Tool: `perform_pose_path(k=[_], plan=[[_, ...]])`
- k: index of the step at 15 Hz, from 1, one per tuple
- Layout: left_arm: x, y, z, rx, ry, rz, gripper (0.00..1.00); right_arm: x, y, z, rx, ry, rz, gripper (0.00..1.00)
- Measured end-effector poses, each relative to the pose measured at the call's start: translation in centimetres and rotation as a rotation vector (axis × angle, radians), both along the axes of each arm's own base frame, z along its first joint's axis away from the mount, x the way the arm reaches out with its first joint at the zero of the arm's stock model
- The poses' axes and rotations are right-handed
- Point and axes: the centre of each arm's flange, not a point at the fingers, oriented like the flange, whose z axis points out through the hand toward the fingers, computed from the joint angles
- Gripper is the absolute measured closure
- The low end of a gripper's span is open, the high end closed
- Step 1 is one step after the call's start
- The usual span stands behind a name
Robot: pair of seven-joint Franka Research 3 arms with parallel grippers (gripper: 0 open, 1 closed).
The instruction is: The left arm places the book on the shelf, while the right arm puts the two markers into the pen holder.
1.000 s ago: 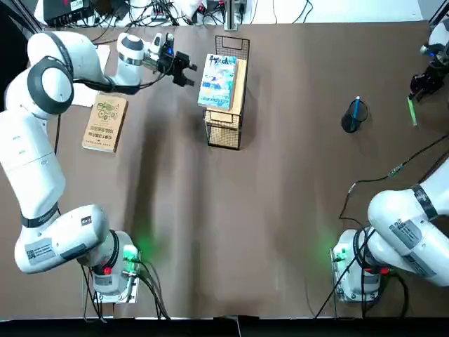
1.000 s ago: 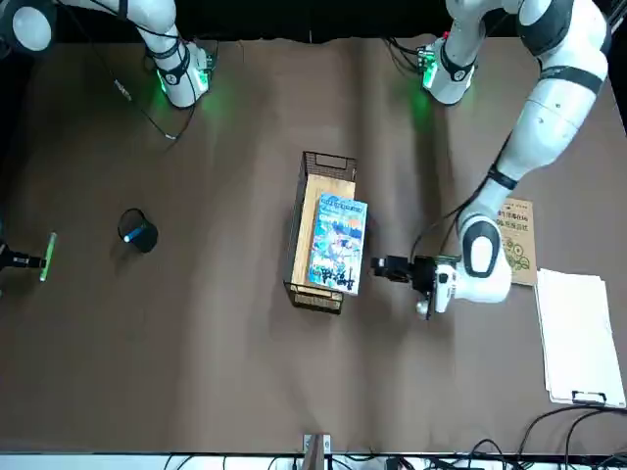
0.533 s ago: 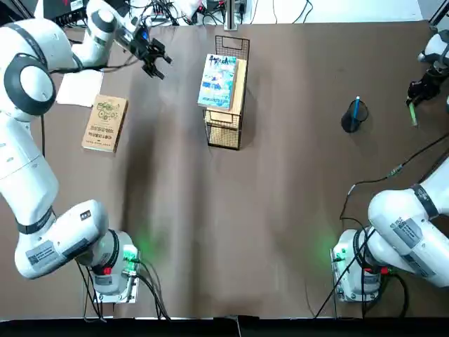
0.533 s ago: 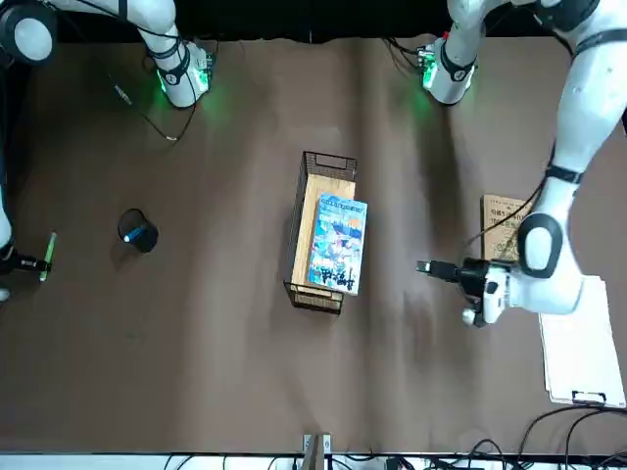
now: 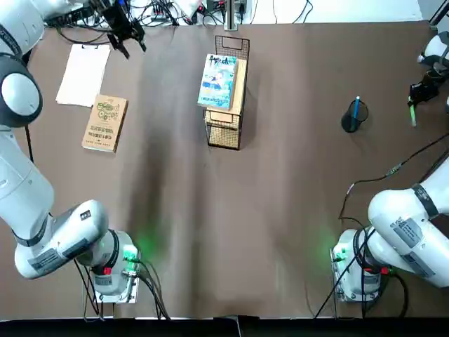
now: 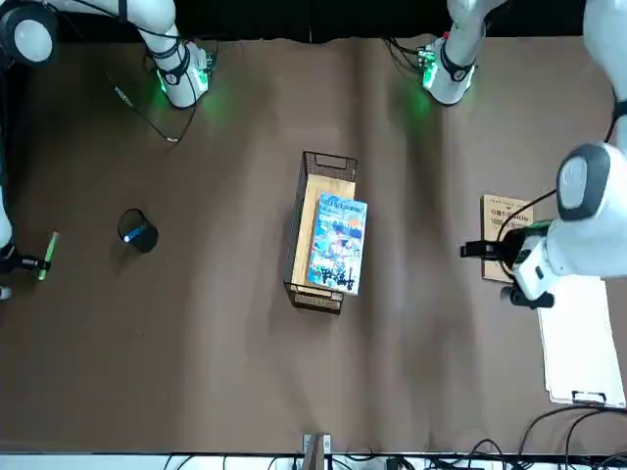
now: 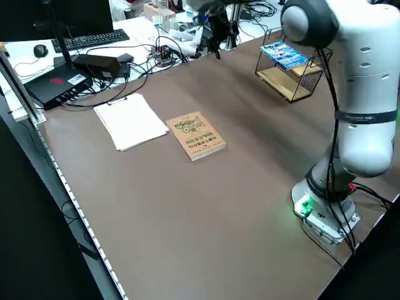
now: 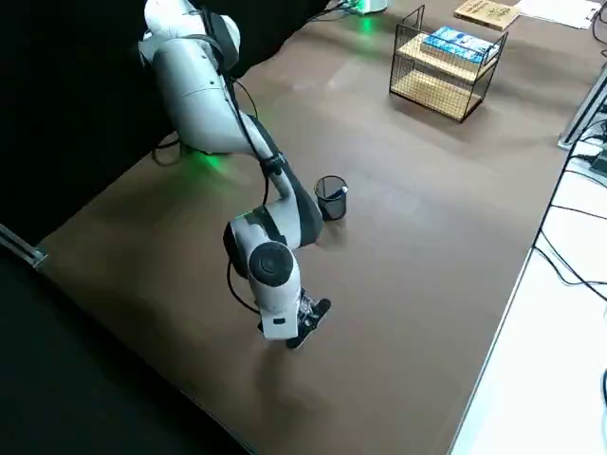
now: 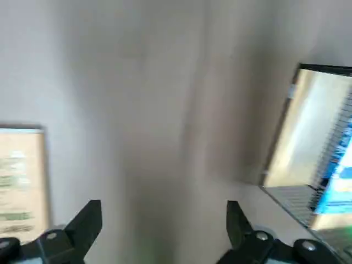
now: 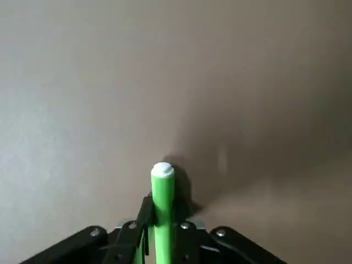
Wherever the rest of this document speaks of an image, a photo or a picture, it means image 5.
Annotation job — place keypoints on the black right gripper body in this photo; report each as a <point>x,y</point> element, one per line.
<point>424,90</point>

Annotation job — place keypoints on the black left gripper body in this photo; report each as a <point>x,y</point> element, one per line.
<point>119,19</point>

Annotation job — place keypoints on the green marker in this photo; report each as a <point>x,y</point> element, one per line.
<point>413,116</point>

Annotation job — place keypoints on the blue marker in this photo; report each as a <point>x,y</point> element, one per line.
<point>356,107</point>

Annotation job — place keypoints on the blue illustrated book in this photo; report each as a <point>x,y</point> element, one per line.
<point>217,82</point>

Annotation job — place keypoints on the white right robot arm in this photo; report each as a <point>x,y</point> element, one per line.
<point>396,217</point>

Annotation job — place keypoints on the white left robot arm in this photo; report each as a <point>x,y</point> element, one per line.
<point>21,196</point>

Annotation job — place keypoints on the black mesh pen holder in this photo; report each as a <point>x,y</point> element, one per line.
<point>352,121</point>

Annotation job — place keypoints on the brown cover book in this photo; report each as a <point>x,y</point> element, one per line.
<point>104,123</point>

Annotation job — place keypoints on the grey power strip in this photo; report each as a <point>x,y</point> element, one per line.
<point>162,15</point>

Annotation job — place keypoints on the white clipboard with paper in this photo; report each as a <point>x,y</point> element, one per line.
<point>84,73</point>

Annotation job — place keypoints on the aluminium frame rail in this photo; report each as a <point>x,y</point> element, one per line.
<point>440,12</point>

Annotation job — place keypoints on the aluminium camera post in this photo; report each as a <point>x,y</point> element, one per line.
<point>232,15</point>

